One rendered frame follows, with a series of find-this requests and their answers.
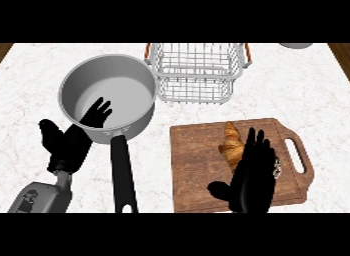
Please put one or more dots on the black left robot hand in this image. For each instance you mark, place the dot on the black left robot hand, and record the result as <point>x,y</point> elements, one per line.
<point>66,146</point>

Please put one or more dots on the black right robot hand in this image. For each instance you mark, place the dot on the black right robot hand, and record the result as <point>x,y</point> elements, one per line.
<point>252,180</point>

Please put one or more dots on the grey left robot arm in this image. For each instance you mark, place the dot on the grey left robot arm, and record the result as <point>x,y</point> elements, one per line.
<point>44,196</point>

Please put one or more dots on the brown wooden cutting board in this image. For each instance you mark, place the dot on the brown wooden cutting board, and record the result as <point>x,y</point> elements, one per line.
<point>200,170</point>

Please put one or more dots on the golden brown croissant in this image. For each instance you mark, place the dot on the golden brown croissant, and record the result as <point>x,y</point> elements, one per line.
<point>230,146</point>

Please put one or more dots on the pale grey round object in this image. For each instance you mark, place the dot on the pale grey round object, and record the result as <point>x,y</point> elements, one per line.
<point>295,45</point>

